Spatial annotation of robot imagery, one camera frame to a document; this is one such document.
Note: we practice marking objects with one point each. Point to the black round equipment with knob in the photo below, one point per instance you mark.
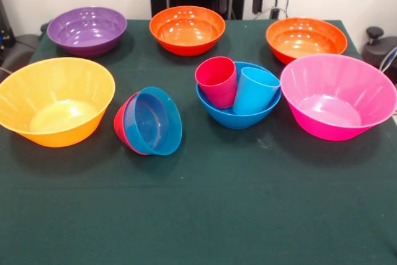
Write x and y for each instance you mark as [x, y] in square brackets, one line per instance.
[376, 51]

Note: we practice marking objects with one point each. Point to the black power adapter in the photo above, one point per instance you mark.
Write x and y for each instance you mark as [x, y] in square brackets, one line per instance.
[274, 13]

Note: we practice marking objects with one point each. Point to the purple plastic bowl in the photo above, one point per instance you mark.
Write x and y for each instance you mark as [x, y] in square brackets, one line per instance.
[102, 46]

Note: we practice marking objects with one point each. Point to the large pink plastic bowl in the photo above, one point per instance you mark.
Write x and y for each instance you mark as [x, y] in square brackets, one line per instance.
[335, 91]

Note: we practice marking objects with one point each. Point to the blue plastic cup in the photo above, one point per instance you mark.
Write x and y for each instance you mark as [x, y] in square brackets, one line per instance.
[252, 97]

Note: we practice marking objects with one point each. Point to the black equipment box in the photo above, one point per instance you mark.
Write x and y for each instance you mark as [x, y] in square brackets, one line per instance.
[4, 35]

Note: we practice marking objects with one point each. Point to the orange plastic bowl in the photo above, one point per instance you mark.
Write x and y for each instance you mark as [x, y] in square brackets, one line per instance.
[170, 43]
[310, 38]

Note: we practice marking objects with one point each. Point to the opaque blue plastic bowl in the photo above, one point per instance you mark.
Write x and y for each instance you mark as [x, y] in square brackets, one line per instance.
[242, 120]

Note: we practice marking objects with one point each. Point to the small red plastic bowl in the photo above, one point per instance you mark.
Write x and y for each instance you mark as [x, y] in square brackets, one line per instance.
[119, 125]

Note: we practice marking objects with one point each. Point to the large yellow-orange plastic bowl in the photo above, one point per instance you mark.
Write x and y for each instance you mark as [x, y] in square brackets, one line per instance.
[56, 91]

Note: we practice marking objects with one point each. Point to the small translucent blue bowl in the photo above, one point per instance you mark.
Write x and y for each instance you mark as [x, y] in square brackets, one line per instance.
[161, 134]

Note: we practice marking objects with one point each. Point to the red plastic cup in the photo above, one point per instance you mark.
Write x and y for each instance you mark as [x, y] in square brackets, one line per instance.
[217, 88]

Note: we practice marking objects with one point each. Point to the dark green tablecloth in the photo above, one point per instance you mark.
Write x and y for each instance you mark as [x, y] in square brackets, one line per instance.
[310, 215]

